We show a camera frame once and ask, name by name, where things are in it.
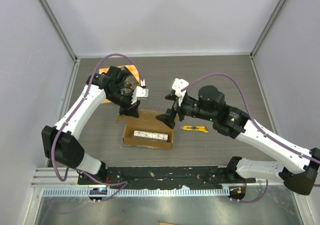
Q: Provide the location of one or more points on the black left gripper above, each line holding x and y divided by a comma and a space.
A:
132, 110

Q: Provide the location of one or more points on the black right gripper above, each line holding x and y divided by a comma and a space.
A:
168, 118

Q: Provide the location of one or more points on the brown cardboard express box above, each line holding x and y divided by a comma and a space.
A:
146, 122

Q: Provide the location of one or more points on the white patterned box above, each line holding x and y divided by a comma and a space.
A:
153, 136

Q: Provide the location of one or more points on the yellow utility knife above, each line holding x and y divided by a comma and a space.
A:
202, 129

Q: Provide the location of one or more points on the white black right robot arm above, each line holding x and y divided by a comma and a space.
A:
294, 166

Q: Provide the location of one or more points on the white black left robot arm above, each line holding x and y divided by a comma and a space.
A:
60, 142

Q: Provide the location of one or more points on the cardboard box on floor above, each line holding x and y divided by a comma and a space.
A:
166, 223

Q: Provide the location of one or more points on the black patterned tray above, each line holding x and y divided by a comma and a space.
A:
129, 82

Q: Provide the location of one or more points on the orange checkered cloth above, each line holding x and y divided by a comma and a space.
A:
111, 76

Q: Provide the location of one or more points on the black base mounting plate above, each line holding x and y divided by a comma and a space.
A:
174, 177

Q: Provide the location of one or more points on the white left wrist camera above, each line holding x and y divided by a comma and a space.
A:
141, 92

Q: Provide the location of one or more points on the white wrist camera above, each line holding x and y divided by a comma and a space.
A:
141, 92
178, 88

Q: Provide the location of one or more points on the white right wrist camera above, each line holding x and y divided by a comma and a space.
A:
178, 88

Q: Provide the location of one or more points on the white slotted cable duct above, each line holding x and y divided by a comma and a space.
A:
97, 192

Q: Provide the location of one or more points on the aluminium frame rail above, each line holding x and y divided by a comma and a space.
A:
46, 177

